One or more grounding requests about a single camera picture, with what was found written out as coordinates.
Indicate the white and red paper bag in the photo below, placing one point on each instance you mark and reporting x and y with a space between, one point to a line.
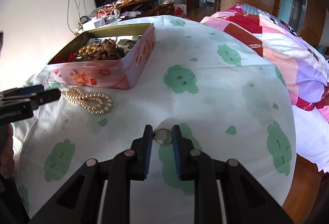
180 10

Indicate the person's left hand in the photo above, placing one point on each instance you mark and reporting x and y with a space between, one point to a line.
6 152

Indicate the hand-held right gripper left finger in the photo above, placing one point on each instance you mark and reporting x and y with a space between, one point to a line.
147 153

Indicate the white bed sheet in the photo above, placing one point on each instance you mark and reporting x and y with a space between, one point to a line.
311 136

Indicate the white tablecloth with green clouds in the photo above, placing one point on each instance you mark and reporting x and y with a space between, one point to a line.
218 110

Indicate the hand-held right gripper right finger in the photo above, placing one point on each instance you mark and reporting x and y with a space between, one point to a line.
177 153

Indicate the patchwork quilt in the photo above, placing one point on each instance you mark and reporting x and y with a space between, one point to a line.
282 41

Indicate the white cardboard box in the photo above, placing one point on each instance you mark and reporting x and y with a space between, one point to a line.
93 24

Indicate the pink tin box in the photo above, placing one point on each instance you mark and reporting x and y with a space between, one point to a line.
128 69

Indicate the wooden tv cabinet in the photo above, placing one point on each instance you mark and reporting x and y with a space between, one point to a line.
154 9

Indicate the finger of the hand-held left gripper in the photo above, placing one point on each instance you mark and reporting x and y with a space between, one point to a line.
30 90
46 97

